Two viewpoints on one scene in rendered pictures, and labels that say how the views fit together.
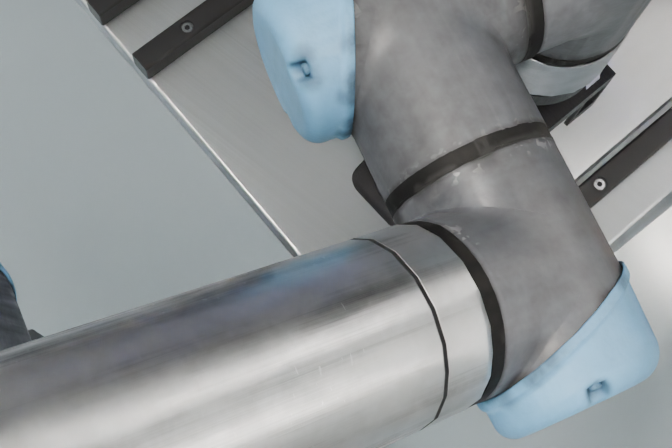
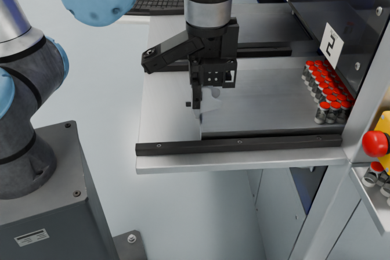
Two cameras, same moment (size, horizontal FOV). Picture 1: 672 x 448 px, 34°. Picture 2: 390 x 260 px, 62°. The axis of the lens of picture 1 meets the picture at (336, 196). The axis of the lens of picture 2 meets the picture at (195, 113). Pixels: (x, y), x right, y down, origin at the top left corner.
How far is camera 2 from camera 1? 54 cm
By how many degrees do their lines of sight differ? 39
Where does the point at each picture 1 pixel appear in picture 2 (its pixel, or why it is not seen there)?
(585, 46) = not seen: outside the picture
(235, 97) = (160, 83)
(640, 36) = (287, 122)
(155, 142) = (184, 190)
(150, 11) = not seen: hidden behind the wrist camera
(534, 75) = (188, 8)
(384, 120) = not seen: outside the picture
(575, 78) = (199, 13)
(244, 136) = (154, 91)
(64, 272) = (136, 206)
